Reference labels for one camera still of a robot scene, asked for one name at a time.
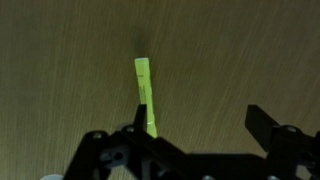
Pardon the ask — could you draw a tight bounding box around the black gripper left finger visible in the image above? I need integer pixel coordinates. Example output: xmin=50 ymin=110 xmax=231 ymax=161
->
xmin=63 ymin=103 xmax=188 ymax=180

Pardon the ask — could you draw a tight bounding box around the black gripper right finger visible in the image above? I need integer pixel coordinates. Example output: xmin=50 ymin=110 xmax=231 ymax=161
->
xmin=244 ymin=104 xmax=320 ymax=180

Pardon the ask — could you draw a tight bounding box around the yellow marker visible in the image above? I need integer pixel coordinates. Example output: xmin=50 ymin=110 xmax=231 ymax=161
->
xmin=133 ymin=57 xmax=159 ymax=139

